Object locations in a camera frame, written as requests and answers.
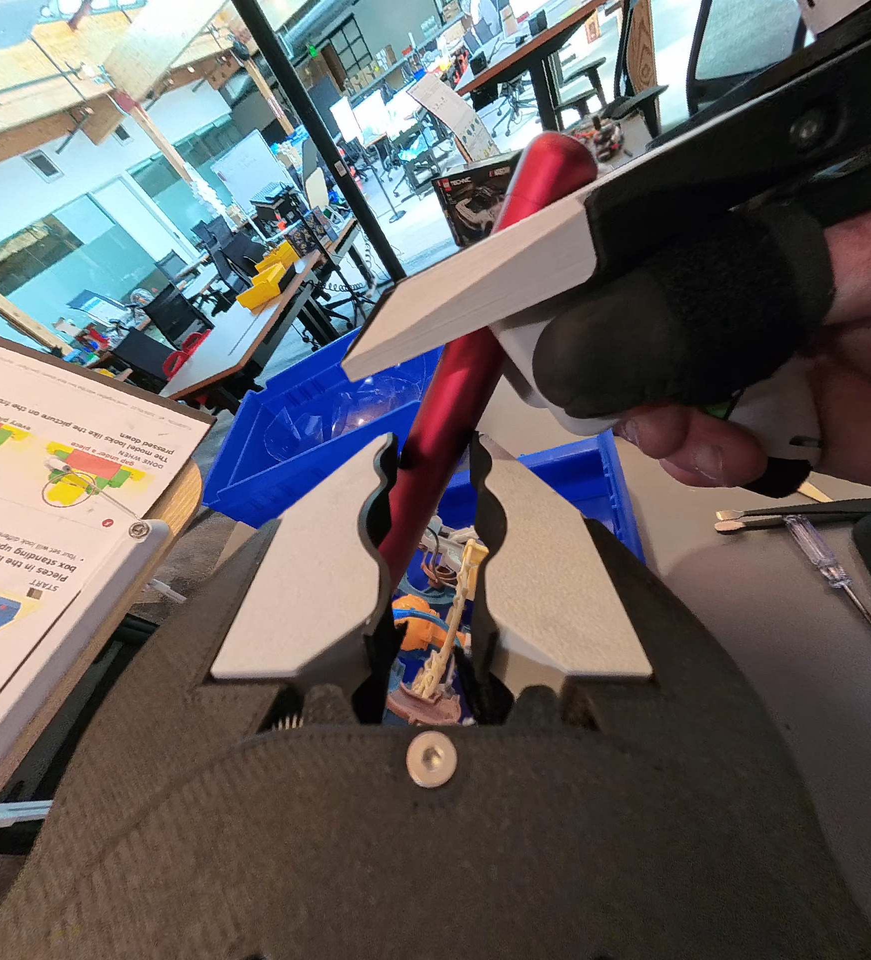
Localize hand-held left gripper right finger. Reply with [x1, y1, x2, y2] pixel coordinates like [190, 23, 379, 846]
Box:
[467, 433, 656, 723]

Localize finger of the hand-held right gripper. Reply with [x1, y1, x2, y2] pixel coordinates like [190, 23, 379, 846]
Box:
[340, 180, 602, 384]

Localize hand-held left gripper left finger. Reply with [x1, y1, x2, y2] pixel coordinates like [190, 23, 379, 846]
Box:
[209, 431, 403, 726]

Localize red electric screwdriver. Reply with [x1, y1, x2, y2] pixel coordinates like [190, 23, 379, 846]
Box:
[377, 131, 600, 582]

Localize clear ball maze puzzle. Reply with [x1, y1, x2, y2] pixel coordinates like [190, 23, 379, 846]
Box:
[386, 525, 493, 725]

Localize blue plastic bin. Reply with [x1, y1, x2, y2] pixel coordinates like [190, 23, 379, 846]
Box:
[386, 431, 647, 721]
[201, 326, 444, 530]

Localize black toy set box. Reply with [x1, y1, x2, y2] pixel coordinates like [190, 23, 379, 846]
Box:
[431, 150, 527, 249]

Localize black mesh office chair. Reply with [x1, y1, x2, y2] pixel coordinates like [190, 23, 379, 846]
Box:
[615, 0, 812, 144]

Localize pile of toy parts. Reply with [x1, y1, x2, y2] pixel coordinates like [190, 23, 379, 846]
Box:
[574, 112, 628, 162]

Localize clear plastic dome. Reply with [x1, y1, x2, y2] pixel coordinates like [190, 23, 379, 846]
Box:
[263, 367, 422, 462]

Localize background document stand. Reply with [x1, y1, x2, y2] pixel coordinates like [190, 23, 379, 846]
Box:
[405, 71, 502, 162]

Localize white document stand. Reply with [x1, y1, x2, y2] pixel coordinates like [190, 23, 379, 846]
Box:
[0, 517, 174, 834]

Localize black metal pole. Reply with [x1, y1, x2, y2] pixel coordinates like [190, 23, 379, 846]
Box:
[229, 0, 407, 282]

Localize white desk wooden edge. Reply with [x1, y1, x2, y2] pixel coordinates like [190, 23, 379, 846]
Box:
[158, 247, 332, 402]

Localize black tweezers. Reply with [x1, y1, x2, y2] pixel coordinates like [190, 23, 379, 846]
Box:
[714, 496, 871, 535]

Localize white whiteboard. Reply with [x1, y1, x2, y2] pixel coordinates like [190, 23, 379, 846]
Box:
[210, 129, 296, 219]

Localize instruction sheet board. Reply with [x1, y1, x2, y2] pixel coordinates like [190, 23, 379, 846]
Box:
[0, 318, 215, 849]

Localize clear handled screwdriver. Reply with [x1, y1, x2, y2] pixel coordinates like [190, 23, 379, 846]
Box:
[784, 513, 871, 672]

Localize red plastic handles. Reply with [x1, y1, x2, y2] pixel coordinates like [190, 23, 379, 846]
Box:
[161, 330, 212, 378]

